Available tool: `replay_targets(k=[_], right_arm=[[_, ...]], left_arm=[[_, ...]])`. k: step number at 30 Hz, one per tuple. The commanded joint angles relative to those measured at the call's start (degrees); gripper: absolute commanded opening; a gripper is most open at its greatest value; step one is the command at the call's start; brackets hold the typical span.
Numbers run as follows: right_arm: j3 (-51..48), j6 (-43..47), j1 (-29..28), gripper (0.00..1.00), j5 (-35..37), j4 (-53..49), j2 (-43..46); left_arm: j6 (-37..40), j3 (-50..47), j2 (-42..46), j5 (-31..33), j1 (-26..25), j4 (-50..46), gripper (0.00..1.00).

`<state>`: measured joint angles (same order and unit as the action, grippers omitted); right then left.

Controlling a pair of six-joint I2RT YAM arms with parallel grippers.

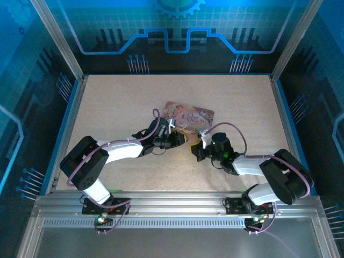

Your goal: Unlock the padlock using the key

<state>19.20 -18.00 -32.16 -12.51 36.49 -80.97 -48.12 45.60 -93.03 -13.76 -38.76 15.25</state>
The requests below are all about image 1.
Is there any right base LED board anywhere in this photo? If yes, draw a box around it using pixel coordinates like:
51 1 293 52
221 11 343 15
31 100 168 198
244 214 266 225

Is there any base led board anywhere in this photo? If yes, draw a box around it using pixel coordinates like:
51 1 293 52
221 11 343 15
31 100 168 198
244 214 266 225
94 212 113 225

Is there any grey metal panel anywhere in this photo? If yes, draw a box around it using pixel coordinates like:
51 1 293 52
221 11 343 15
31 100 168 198
34 228 320 258

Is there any left base LED board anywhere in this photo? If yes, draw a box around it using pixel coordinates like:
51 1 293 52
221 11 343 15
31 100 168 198
94 212 113 225

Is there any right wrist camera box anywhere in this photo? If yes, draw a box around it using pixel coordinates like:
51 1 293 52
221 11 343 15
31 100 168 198
198 128 213 149

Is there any aluminium frame beam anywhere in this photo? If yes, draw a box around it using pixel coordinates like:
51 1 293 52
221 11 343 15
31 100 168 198
31 190 325 218

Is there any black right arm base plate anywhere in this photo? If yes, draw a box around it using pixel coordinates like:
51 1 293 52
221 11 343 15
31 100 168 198
224 197 282 216

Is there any slotted grey cable duct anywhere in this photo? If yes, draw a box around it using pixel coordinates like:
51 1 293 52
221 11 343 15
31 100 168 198
42 218 248 229

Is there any aluminium right side rail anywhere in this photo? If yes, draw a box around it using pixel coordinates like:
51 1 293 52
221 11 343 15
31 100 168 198
269 75 318 196

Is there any aluminium rail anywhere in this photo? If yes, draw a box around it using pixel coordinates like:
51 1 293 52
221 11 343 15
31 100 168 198
269 75 318 196
45 76 89 195

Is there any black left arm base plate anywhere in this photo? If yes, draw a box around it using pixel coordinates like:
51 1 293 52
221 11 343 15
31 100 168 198
82 197 132 216

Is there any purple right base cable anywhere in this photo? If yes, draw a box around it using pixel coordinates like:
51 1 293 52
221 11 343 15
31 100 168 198
246 201 299 258

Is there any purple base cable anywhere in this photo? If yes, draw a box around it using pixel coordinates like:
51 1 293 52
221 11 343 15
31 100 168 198
94 201 132 234
246 201 299 258

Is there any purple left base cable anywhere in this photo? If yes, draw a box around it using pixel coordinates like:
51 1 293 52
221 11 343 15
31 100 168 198
94 201 132 234

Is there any aluminium left side rail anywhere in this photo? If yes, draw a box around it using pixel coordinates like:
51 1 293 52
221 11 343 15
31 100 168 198
45 76 89 195

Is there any aluminium right frame post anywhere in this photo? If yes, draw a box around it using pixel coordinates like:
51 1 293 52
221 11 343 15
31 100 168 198
270 0 323 81

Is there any aluminium frame post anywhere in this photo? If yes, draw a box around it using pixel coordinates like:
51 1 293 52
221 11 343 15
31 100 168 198
270 0 323 81
30 0 88 81

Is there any aluminium left frame post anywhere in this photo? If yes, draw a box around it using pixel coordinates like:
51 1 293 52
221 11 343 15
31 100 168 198
30 0 88 81

